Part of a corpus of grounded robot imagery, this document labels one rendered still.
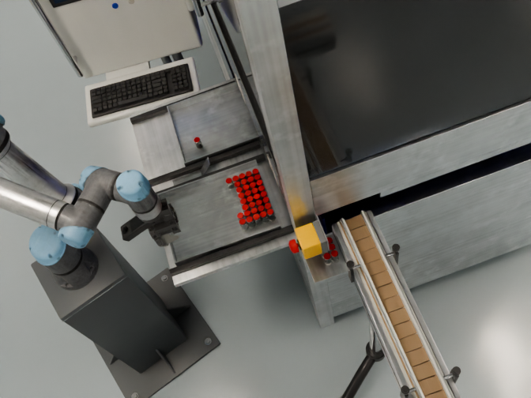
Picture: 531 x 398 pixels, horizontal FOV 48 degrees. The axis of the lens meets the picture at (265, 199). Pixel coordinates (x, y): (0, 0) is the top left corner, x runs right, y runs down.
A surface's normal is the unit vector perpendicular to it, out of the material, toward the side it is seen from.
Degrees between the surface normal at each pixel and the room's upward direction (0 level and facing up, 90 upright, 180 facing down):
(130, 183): 0
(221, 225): 0
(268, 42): 90
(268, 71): 90
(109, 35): 90
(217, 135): 0
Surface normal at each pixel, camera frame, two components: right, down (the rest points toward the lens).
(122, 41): 0.21, 0.84
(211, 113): -0.15, -0.48
